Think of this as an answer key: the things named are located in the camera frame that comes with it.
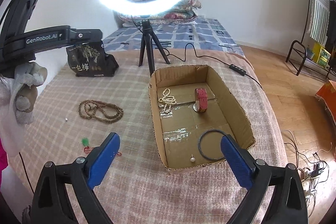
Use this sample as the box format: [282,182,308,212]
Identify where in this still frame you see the green jade pendant red cord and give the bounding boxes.
[80,137,123,158]

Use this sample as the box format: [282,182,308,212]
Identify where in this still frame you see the dark thin bangle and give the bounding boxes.
[198,129,226,161]

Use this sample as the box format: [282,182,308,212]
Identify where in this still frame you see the brown wooden bead necklace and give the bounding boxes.
[78,99,124,124]

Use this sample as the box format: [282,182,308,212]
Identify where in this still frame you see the white pearl necklace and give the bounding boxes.
[158,88,177,114]

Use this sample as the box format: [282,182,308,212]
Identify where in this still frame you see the left hand in grey glove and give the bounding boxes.
[1,62,48,157]

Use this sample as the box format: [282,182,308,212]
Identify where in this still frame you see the black snack bag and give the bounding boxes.
[66,41,119,77]

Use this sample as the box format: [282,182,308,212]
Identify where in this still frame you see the orange cloth covered table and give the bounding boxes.
[315,80,336,124]

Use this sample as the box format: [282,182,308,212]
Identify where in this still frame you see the brown cardboard box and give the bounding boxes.
[149,65,256,173]

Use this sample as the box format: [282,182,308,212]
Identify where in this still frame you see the black tripod stand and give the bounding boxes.
[138,19,170,76]

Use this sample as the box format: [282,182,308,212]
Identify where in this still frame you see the black clothes rack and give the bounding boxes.
[285,0,335,81]

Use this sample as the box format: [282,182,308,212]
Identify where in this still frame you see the yellow green box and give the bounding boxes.
[312,42,331,68]

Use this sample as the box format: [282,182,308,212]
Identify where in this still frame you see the dark hanging clothes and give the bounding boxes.
[325,1,336,60]

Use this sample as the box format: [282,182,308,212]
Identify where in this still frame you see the folded floral quilt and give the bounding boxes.
[117,0,202,25]

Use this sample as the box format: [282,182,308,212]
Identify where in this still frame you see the blue patterned bed sheet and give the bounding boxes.
[103,17,244,56]

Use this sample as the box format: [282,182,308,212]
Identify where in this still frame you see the striped white towel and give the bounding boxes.
[309,0,330,46]

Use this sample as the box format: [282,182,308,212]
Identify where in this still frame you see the power strip with cables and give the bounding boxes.
[280,130,333,217]

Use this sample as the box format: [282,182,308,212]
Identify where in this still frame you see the black ring light cable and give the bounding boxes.
[129,15,263,89]

